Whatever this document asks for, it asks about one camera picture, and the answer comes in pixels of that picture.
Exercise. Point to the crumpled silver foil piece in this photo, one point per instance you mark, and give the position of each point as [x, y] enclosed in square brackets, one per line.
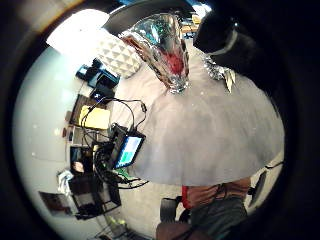
[215, 70]

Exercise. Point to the white faceted vase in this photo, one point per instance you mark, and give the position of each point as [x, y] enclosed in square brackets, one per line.
[118, 56]

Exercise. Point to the the person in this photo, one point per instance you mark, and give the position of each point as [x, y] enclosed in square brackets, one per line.
[213, 210]

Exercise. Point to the yellow notepad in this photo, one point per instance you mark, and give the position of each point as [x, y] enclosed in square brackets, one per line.
[96, 117]

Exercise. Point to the black tablet with lit screen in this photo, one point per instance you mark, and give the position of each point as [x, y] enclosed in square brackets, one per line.
[128, 150]

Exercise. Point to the white cloth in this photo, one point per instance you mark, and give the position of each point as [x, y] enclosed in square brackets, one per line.
[64, 180]

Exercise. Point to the clear cut glass vase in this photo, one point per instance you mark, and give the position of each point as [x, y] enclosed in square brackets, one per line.
[166, 50]

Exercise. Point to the black and blue box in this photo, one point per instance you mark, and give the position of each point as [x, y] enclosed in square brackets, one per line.
[96, 77]

